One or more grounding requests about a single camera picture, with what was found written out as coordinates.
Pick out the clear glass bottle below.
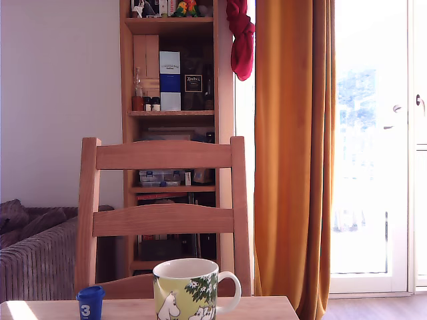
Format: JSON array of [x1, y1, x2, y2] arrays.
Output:
[[131, 67, 145, 112]]

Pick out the dark glass bottle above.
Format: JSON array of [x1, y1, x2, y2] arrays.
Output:
[[203, 63, 214, 111]]

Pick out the wooden chair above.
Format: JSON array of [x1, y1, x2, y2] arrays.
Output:
[[73, 135, 252, 300]]

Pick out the clear plastic organiser box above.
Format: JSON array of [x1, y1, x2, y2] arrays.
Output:
[[138, 169, 185, 188]]

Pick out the pale wooden box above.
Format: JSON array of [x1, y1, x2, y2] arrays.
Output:
[[133, 34, 160, 99]]

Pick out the tall wooden bookshelf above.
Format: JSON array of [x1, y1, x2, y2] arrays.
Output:
[[119, 0, 234, 279]]

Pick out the grey sofa cushion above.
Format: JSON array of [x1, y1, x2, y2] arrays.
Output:
[[18, 208, 68, 241], [0, 199, 30, 236]]

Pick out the red book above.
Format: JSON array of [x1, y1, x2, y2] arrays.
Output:
[[136, 192, 188, 201]]

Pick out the blue coffee capsule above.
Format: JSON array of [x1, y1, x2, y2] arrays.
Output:
[[75, 285, 106, 320]]

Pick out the green cartoon print mug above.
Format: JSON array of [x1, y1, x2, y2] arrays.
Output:
[[152, 258, 242, 320]]

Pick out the colourful parrot toy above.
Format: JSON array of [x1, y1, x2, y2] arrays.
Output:
[[171, 0, 199, 17]]

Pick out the white and blue carton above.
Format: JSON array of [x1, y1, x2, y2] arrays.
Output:
[[159, 51, 182, 111]]

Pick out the silver door handle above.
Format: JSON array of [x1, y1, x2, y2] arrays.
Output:
[[383, 104, 404, 131], [415, 93, 427, 116]]

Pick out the grey ribbed sofa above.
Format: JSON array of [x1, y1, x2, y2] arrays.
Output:
[[0, 199, 115, 303]]

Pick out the black bottle carton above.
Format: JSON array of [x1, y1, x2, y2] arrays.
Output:
[[181, 49, 205, 111]]

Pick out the red knotted cloth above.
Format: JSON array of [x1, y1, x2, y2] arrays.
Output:
[[226, 0, 256, 82]]

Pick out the black and white photo cards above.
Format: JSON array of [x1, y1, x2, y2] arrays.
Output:
[[130, 0, 159, 19]]

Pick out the orange curtain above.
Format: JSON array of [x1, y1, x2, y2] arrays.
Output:
[[254, 0, 336, 320]]

